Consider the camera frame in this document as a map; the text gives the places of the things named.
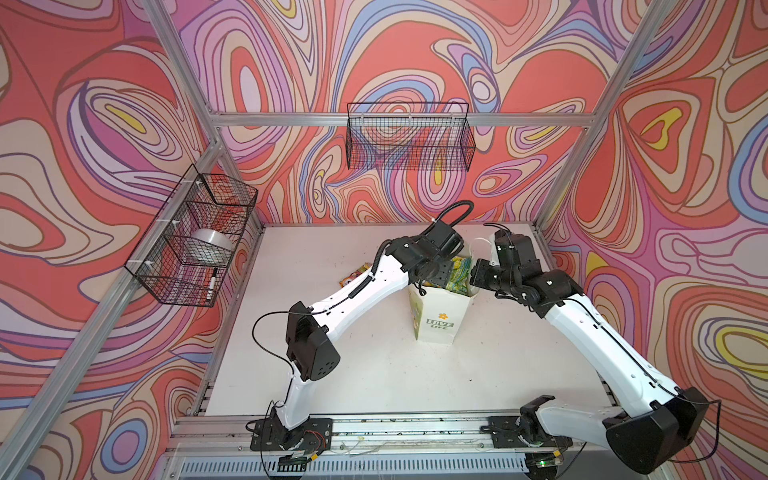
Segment green snack bag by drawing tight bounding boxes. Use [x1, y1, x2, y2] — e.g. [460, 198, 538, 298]
[445, 256, 474, 297]

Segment white paper bag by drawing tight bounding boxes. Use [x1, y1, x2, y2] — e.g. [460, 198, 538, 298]
[408, 237, 493, 345]

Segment red Fox's candy bag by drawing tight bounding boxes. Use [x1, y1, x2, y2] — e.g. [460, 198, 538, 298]
[339, 262, 372, 287]

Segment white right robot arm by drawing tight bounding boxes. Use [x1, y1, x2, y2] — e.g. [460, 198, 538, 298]
[470, 224, 722, 474]

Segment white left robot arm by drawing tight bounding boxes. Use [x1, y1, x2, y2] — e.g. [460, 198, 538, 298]
[269, 200, 474, 432]

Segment silver tape roll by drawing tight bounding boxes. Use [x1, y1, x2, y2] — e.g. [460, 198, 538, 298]
[192, 228, 235, 251]

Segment black wire basket back wall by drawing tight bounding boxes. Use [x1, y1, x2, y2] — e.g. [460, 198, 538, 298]
[345, 100, 476, 172]

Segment black wire basket wall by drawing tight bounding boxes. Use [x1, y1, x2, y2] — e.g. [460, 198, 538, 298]
[345, 100, 476, 172]
[124, 166, 258, 307]

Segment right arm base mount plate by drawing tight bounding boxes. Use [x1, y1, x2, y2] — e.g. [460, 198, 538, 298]
[480, 416, 543, 448]

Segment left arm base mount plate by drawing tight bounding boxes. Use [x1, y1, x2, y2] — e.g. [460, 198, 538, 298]
[245, 417, 333, 452]

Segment aluminium frame post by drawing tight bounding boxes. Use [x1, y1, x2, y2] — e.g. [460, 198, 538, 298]
[532, 0, 677, 232]

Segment black wire basket left wall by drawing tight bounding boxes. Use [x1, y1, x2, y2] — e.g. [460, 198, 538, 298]
[124, 166, 258, 307]

